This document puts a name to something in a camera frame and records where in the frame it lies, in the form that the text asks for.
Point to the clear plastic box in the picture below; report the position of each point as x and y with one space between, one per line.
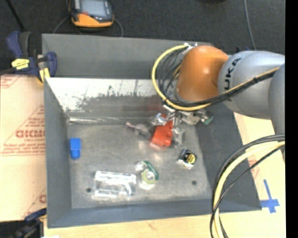
114 185

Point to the green clear tape dispenser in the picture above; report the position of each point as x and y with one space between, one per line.
149 175

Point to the black yellow tape measure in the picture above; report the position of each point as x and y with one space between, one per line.
188 158

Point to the blue plastic block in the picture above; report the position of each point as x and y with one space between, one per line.
75 147

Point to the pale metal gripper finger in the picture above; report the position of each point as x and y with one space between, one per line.
159 119
177 135

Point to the red toy brick block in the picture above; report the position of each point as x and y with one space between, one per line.
161 135

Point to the brown cardboard board red print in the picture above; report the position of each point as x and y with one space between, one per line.
20 172

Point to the grey metal bin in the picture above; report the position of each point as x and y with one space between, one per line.
114 142

